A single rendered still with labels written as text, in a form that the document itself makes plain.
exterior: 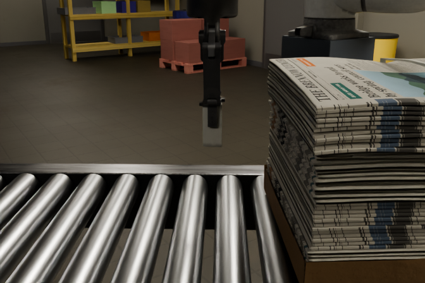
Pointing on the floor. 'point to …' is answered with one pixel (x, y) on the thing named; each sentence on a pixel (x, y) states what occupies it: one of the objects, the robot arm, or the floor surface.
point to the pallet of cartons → (169, 54)
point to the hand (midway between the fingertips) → (212, 124)
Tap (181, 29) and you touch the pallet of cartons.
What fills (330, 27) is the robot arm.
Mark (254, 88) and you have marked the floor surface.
